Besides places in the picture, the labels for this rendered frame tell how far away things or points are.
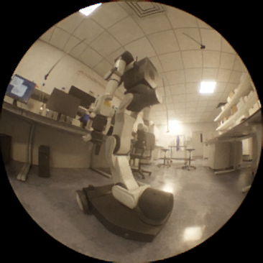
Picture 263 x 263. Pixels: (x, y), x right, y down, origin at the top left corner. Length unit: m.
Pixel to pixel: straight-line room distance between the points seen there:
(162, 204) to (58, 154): 1.77
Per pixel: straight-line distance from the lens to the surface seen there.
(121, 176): 0.57
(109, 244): 0.64
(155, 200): 0.47
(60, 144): 1.83
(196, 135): 6.60
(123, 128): 0.59
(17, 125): 1.95
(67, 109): 1.39
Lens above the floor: 0.58
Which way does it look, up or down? 12 degrees up
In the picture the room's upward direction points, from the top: 5 degrees clockwise
